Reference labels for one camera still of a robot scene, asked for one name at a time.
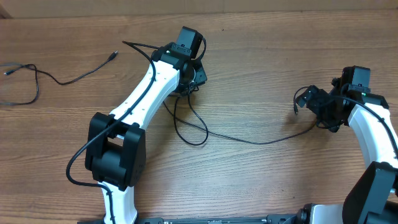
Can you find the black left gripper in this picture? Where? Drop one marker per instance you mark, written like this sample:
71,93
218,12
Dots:
201,78

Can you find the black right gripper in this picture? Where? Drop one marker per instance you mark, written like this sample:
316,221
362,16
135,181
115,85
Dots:
318,95

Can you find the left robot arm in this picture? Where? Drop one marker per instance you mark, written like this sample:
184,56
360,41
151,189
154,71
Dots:
116,150

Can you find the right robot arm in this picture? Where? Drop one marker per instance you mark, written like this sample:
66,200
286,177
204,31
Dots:
351,103

